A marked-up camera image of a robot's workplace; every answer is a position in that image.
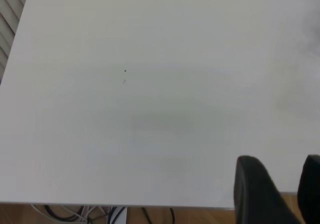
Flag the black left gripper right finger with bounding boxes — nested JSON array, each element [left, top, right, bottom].
[[297, 155, 320, 224]]

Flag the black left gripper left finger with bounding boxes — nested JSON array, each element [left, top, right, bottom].
[[233, 155, 302, 224]]

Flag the white power strip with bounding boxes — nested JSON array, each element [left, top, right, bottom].
[[109, 206, 128, 224]]

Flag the grey slatted panel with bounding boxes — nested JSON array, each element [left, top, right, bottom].
[[0, 0, 31, 85]]

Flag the thin black cable loop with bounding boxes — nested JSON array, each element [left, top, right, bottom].
[[141, 206, 175, 224]]

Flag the white cable bundle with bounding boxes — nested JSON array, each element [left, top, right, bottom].
[[31, 204, 111, 224]]

